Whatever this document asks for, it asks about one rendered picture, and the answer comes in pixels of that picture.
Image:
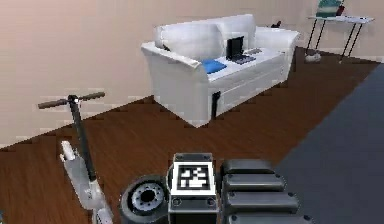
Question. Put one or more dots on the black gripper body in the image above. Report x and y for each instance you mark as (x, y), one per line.
(146, 199)

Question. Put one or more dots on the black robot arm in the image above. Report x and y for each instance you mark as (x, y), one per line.
(240, 193)

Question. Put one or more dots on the white kick scooter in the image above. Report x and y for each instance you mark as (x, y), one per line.
(81, 160)

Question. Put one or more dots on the white sofa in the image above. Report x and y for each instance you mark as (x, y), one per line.
(186, 66)

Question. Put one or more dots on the blue cushion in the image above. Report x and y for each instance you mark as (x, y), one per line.
(212, 65)

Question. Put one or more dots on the black laptop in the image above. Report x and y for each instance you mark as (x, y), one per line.
(236, 50)

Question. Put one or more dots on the grey remote control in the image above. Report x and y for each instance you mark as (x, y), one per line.
(254, 51)

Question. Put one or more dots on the dark grey carpet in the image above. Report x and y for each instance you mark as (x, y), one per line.
(343, 150)

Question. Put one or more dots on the small black object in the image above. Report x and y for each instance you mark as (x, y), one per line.
(276, 24)

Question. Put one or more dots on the white shoe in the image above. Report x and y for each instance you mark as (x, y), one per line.
(312, 58)

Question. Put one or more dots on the teal striped box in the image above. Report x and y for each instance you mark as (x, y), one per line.
(328, 8)

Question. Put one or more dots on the white side table black legs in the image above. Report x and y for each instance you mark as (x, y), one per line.
(346, 23)

